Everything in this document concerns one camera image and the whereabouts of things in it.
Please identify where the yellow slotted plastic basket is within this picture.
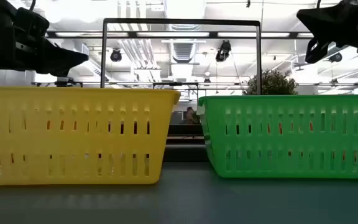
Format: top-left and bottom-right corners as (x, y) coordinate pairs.
(0, 86), (182, 187)

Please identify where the green slotted plastic basket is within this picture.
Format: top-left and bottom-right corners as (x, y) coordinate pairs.
(196, 94), (358, 180)

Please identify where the black ceiling spotlight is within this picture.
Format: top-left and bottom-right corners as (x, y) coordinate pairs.
(328, 52), (344, 64)
(109, 48), (123, 63)
(214, 39), (232, 63)

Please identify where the potted green plant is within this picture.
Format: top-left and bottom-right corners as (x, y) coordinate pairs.
(242, 68), (299, 96)

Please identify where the black ceiling light bar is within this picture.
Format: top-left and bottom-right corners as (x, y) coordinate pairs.
(45, 30), (315, 40)

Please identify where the grey ceiling air vent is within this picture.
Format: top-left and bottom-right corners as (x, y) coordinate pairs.
(161, 39), (207, 65)

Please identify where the person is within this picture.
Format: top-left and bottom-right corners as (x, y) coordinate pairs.
(183, 106), (201, 125)

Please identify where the black clamp mount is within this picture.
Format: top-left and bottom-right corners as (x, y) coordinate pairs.
(53, 77), (84, 88)

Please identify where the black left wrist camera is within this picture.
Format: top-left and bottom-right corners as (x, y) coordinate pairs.
(12, 7), (50, 43)

